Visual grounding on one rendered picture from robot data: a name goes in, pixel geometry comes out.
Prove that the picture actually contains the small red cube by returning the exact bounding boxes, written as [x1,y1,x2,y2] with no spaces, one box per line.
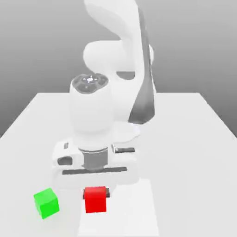
[84,186,107,214]

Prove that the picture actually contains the small green cube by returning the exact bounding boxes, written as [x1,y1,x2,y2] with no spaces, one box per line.
[33,187,60,220]

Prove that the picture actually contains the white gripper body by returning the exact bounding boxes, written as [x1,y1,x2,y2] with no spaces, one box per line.
[51,160,141,190]

